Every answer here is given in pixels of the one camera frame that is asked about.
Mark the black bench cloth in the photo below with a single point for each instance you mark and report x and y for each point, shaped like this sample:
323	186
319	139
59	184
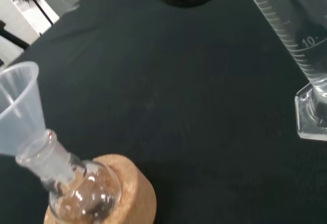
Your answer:
178	93

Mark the clear plastic funnel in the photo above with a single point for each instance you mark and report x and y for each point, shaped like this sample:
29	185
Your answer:
18	101

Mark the round-bottom glass flask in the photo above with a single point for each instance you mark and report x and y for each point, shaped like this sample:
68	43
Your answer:
87	193

